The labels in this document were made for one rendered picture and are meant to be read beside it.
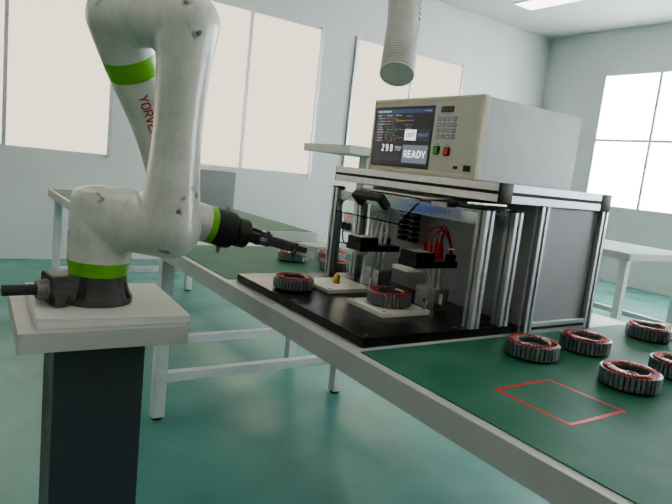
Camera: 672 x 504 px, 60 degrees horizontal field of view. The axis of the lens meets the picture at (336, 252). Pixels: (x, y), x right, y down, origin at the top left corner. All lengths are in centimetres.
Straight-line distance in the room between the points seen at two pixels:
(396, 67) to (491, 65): 588
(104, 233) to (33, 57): 469
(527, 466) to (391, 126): 110
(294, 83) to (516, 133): 526
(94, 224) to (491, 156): 93
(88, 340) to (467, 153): 95
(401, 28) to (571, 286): 166
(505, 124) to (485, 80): 703
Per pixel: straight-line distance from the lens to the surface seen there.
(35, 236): 595
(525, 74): 917
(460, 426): 98
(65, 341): 123
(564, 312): 167
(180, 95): 120
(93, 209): 128
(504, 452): 92
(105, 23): 131
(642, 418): 114
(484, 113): 148
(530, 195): 145
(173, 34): 121
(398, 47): 285
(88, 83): 595
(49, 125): 588
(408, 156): 165
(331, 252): 186
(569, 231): 162
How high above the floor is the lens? 111
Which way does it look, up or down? 8 degrees down
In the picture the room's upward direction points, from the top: 6 degrees clockwise
